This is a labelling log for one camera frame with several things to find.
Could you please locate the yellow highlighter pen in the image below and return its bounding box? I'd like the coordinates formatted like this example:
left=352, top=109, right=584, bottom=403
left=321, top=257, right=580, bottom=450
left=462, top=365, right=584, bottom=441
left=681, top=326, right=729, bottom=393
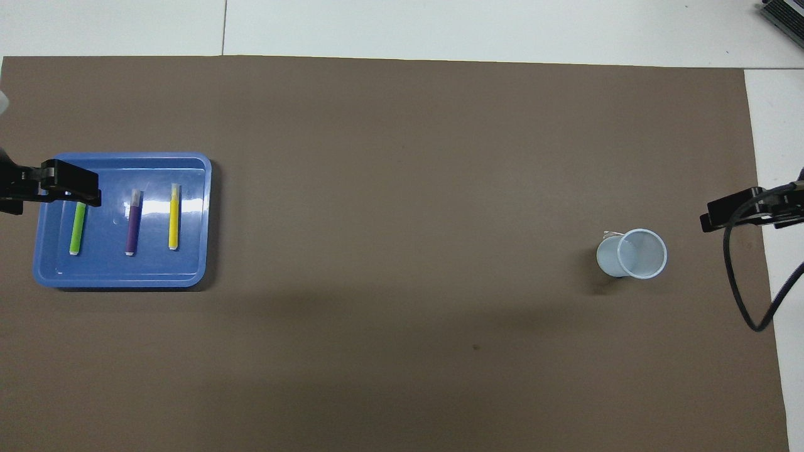
left=168, top=183, right=182, bottom=251

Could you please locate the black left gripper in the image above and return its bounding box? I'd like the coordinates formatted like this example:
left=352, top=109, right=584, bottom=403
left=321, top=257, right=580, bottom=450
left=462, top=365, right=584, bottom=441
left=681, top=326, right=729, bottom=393
left=0, top=149, right=102, bottom=215

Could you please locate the green highlighter pen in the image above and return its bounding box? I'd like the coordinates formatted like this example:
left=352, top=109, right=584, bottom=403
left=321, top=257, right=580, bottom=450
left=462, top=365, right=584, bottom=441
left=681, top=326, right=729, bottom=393
left=69, top=201, right=87, bottom=256

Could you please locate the dark striped device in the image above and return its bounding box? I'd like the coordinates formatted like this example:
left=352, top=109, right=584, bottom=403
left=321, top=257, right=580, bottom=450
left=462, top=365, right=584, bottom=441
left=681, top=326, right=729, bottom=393
left=759, top=0, right=804, bottom=43

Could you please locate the purple highlighter pen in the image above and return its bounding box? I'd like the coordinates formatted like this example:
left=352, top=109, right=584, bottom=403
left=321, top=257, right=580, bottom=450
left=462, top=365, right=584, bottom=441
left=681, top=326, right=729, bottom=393
left=125, top=189, right=144, bottom=257

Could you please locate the brown table mat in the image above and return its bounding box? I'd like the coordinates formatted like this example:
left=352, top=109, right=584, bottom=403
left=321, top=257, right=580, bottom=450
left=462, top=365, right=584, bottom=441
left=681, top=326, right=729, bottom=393
left=0, top=55, right=791, bottom=452

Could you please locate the translucent pen cup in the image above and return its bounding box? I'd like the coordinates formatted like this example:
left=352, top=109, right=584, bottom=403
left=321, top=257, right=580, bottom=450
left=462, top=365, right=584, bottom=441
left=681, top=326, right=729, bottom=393
left=596, top=229, right=668, bottom=281

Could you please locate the blue plastic tray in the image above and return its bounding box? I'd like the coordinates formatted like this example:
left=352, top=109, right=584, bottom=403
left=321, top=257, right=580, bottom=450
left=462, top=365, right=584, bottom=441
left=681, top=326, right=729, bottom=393
left=33, top=152, right=212, bottom=289

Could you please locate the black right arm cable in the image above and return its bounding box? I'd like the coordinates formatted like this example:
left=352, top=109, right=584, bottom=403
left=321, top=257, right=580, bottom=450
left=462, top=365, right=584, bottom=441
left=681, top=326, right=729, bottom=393
left=722, top=182, right=804, bottom=333

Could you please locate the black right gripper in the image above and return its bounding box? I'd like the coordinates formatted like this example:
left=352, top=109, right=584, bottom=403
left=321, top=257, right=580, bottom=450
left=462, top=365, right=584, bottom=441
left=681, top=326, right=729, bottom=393
left=700, top=168, right=804, bottom=233

